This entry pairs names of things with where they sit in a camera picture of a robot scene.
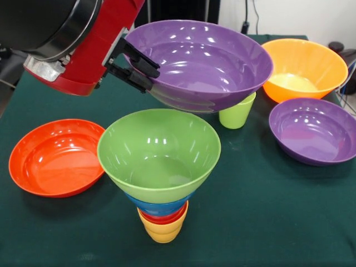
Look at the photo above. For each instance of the green plastic cup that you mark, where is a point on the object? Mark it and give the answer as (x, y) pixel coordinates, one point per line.
(236, 116)

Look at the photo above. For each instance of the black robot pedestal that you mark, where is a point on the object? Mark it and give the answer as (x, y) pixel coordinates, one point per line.
(180, 9)

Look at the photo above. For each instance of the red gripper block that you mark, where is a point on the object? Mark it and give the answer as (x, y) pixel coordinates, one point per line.
(97, 47)

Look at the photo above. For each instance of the purple plastic bowl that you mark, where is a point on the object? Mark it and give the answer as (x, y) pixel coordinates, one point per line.
(203, 64)
(314, 136)

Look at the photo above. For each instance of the black chair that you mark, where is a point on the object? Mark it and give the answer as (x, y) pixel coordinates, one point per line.
(8, 69)
(347, 55)

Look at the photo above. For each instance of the yellow plastic cup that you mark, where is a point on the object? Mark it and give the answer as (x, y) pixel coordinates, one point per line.
(161, 233)

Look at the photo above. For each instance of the green plastic bowl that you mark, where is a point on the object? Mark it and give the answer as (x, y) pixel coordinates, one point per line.
(158, 155)

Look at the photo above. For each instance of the orange-red plastic bowl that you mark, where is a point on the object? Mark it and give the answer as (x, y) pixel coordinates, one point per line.
(55, 167)

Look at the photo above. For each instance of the red plastic cup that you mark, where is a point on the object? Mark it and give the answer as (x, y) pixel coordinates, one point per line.
(164, 219)

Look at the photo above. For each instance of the dark green tablecloth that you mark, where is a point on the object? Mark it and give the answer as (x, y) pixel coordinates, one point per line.
(250, 222)

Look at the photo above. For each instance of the small blue plastic bowl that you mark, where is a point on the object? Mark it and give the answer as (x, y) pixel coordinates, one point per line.
(158, 207)

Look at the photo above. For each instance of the large orange plastic bowl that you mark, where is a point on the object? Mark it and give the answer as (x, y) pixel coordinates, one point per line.
(303, 64)

